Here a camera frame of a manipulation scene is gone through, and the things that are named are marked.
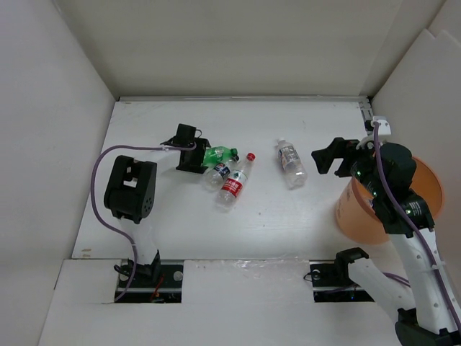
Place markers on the green plastic bottle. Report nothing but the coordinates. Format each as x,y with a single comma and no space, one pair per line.
218,154

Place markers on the orange plastic bin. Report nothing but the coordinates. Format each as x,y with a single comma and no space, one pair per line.
357,220

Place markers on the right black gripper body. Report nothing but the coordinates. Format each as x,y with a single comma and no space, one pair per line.
361,169

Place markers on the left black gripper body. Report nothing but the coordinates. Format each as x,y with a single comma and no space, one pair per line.
196,156

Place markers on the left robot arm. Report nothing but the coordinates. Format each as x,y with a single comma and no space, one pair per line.
131,186

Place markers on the clear water bottle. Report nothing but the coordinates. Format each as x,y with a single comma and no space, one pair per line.
294,171

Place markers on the pepsi label clear bottle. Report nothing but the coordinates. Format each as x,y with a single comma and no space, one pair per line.
215,177

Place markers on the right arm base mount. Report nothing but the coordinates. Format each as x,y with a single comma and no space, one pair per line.
330,279

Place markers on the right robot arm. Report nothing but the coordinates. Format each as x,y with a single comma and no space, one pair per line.
425,311

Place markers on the red label clear bottle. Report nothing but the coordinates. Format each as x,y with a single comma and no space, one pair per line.
235,183

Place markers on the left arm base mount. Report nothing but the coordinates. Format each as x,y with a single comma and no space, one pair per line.
157,282

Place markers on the aluminium rail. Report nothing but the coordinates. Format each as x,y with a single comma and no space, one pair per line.
365,108

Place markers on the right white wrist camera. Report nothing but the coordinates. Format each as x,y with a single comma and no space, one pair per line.
383,129

